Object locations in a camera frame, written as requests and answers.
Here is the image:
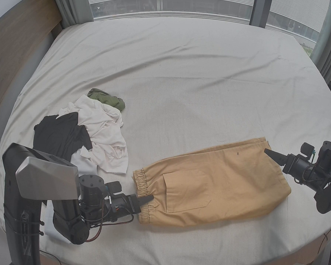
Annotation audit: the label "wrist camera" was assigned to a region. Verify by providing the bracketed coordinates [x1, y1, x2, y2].
[301, 142, 315, 159]
[105, 181, 122, 195]

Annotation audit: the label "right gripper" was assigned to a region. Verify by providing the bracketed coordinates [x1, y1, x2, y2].
[283, 153, 307, 178]

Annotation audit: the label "pale blue garment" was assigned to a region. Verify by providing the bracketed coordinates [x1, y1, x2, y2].
[44, 146, 100, 243]

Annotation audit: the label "black T-shirt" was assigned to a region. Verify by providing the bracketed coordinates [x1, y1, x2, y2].
[33, 112, 93, 162]

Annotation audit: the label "green garment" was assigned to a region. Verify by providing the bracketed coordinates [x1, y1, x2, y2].
[87, 88, 126, 112]

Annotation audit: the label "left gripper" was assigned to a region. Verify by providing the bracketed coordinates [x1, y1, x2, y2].
[110, 194, 142, 215]

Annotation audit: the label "window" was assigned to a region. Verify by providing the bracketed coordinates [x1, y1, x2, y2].
[84, 0, 331, 47]

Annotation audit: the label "tan shorts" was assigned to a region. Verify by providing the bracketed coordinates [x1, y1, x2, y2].
[132, 137, 291, 227]

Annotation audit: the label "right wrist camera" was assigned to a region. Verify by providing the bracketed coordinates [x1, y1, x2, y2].
[301, 142, 315, 159]

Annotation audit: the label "bed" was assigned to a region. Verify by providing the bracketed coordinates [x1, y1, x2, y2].
[0, 0, 331, 265]

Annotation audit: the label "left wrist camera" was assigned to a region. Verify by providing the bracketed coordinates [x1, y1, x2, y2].
[105, 181, 122, 195]

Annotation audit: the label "white garment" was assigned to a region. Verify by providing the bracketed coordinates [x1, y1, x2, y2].
[56, 95, 130, 174]

